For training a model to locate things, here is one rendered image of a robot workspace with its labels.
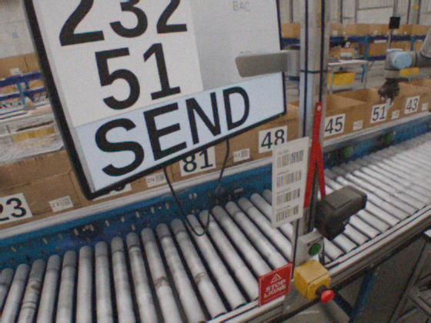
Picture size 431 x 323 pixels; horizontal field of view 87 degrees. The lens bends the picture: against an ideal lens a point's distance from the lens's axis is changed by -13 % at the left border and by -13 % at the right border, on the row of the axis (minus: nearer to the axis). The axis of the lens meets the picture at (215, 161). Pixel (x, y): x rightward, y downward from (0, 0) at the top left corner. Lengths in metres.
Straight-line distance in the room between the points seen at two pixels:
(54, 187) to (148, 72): 0.78
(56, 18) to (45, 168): 1.08
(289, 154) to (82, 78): 0.37
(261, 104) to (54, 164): 1.06
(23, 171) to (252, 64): 1.18
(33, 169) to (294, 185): 1.18
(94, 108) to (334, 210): 0.50
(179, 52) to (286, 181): 0.32
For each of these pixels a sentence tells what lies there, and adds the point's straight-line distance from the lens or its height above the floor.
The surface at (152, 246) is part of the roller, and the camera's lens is 1.04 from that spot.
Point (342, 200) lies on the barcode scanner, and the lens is 0.63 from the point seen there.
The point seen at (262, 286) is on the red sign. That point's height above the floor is 0.88.
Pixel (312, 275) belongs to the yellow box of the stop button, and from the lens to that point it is 0.73.
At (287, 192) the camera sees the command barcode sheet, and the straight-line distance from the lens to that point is 0.55.
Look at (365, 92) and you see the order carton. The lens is 2.15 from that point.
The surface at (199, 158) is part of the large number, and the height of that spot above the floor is 0.97.
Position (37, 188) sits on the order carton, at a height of 1.02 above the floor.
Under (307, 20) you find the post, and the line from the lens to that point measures 0.52.
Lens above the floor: 1.43
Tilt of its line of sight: 26 degrees down
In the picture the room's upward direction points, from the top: 6 degrees counter-clockwise
